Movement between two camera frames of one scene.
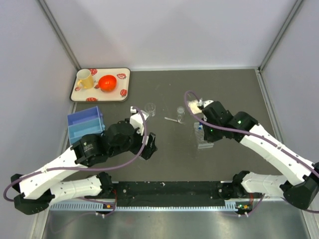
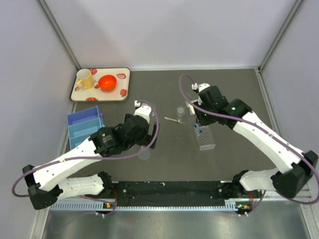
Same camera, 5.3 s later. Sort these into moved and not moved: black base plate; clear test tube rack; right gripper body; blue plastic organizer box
Moved: right gripper body
Not moved: black base plate; blue plastic organizer box; clear test tube rack
